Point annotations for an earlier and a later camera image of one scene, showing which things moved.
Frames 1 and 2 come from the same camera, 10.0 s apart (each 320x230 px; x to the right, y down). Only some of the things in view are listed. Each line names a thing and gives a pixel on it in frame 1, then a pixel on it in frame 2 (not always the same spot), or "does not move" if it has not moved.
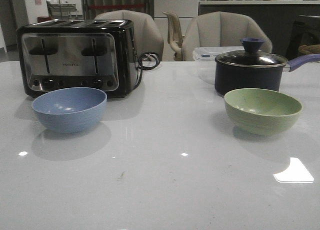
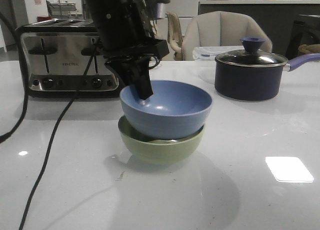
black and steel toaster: (100, 54) does not move
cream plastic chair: (175, 35) does not move
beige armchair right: (220, 29) does not move
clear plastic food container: (205, 57) does not move
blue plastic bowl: (71, 110) to (176, 110)
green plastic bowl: (261, 111) to (156, 151)
